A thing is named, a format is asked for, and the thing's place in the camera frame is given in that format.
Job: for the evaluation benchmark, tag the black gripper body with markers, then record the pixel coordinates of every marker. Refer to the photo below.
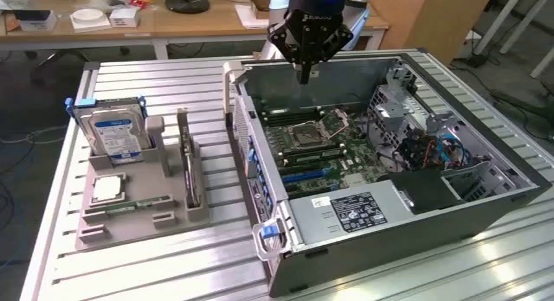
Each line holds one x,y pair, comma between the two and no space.
315,9

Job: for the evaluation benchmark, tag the graphics card with metal bracket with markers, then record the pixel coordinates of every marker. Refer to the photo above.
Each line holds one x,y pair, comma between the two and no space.
190,177

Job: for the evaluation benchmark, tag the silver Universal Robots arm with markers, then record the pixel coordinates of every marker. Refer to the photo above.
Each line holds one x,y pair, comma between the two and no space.
270,52

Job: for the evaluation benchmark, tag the blue expansion slot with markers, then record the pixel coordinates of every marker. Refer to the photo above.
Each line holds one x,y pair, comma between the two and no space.
303,176

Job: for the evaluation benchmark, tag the white papers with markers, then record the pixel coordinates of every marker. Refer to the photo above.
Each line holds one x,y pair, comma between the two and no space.
251,20

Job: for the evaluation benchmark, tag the brown cardboard box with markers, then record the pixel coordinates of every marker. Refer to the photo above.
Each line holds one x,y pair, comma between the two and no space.
259,6

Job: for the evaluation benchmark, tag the wooden cabinet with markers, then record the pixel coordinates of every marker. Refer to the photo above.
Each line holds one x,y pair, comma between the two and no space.
433,22

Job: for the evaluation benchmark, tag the black round lamp base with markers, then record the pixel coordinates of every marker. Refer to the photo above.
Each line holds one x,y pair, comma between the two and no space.
187,4

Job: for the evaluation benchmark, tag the metal socket cover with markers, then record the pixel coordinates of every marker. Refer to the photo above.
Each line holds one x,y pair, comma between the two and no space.
335,124

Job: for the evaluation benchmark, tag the perforated metal drive cage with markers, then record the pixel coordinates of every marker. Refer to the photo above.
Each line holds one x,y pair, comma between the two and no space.
389,119

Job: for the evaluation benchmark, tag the CPU socket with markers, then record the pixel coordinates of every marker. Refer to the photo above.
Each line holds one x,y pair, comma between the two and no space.
305,135

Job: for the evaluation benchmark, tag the black power adapter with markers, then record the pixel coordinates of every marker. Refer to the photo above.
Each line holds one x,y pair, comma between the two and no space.
477,61

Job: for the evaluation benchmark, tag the red packet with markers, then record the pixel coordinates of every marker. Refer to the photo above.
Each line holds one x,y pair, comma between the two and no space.
141,3

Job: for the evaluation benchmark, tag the green motherboard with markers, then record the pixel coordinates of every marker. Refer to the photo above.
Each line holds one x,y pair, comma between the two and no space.
360,151

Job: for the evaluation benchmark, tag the white cardboard box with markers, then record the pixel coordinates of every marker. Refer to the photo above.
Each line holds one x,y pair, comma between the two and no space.
125,17

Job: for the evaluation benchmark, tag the green RAM stick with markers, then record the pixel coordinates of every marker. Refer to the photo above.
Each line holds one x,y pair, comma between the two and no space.
311,155
130,205

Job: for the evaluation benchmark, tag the white round dish on block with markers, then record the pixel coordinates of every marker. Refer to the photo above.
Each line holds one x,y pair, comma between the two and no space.
90,20

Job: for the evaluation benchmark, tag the small silver chipset heatsink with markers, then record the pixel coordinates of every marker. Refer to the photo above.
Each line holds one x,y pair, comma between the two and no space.
356,181

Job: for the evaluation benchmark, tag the black floor stand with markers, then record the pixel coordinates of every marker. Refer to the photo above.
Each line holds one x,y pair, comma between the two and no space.
528,101

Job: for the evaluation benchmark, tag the hard disk in blue caddy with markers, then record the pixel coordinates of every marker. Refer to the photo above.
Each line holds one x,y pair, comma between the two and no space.
115,135

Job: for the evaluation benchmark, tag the black plastic shroud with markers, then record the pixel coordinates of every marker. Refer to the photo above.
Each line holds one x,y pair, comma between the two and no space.
420,190

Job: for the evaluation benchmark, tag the black office chair base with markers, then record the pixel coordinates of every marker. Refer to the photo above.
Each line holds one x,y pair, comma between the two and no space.
56,59

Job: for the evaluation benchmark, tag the wooden desk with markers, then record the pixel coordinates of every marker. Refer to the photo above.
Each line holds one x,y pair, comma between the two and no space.
52,35

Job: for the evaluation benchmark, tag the metal disk bay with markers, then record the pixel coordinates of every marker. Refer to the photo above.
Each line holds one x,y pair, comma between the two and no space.
489,177

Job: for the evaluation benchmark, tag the grey parts rack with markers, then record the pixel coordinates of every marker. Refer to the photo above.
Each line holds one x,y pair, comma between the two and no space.
143,184

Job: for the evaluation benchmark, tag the black device on white box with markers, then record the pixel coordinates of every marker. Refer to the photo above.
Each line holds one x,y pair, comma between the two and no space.
35,19

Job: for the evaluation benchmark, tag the grey power supply unit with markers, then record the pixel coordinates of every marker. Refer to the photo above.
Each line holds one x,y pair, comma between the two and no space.
311,223

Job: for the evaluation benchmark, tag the blue case latch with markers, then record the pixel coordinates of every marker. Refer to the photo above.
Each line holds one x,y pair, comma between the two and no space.
269,232

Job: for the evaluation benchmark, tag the silver CPU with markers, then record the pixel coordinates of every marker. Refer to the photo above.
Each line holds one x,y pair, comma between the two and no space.
107,189

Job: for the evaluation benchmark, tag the black open PC case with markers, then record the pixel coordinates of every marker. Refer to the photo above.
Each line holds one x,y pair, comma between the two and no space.
389,249

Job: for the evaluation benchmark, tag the white table frame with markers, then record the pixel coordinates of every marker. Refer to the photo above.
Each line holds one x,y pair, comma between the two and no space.
498,22

